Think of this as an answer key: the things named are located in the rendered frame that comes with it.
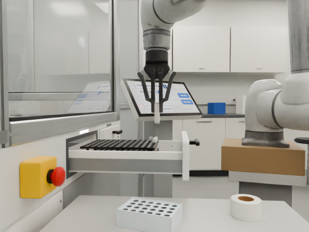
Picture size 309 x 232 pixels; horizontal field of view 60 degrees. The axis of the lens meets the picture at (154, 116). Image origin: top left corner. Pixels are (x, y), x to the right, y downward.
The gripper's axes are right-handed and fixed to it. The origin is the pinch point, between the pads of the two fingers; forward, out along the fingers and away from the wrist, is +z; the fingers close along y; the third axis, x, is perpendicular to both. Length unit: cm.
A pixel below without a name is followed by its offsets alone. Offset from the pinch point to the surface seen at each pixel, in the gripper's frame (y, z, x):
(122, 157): 8.6, 11.8, 15.1
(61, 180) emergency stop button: 16.5, 12.7, 36.2
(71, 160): 23.2, 12.9, 15.4
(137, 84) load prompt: 19, -16, -83
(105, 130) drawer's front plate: 22.2, 7.5, -16.1
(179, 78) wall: -7, -47, -365
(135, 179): 34, 67, -159
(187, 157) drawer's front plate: -9.4, 11.3, 16.9
